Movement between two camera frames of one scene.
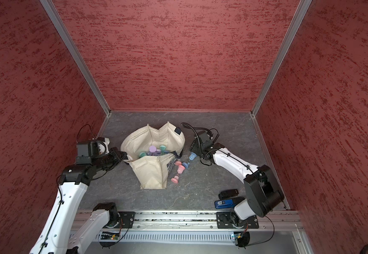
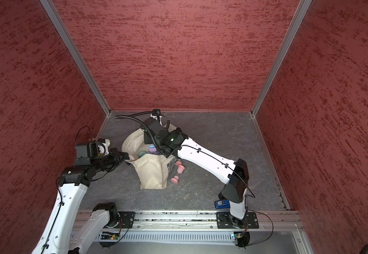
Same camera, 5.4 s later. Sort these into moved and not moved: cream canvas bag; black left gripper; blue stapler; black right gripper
Moved: black right gripper
Not moved: black left gripper; blue stapler; cream canvas bag
